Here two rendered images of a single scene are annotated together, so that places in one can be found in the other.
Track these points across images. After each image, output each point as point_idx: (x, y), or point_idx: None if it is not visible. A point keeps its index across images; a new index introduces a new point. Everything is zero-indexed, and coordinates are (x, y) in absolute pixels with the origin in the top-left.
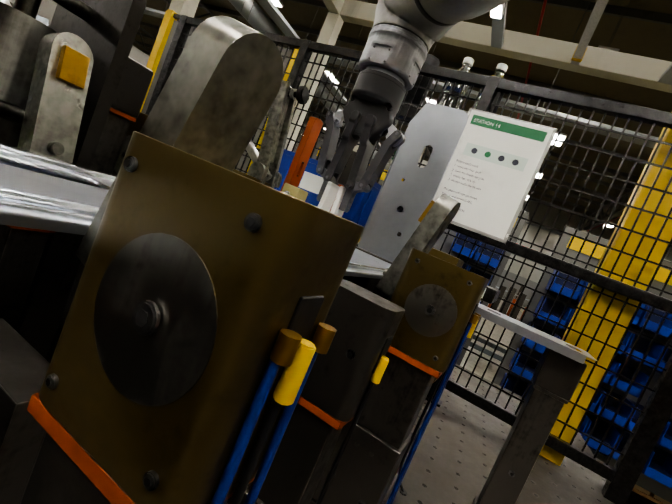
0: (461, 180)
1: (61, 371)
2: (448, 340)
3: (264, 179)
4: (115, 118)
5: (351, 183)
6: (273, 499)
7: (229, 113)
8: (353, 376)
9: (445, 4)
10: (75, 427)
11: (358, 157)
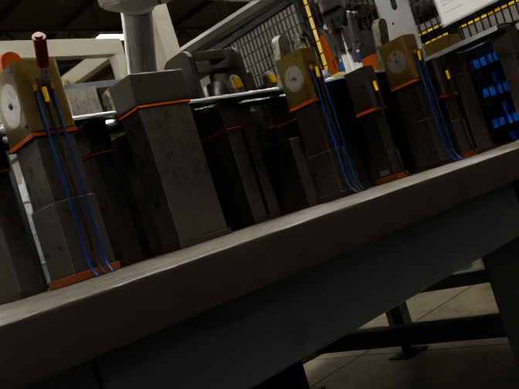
0: None
1: (290, 100)
2: (408, 65)
3: None
4: None
5: (349, 47)
6: (378, 149)
7: (284, 49)
8: (367, 92)
9: None
10: (296, 103)
11: (344, 35)
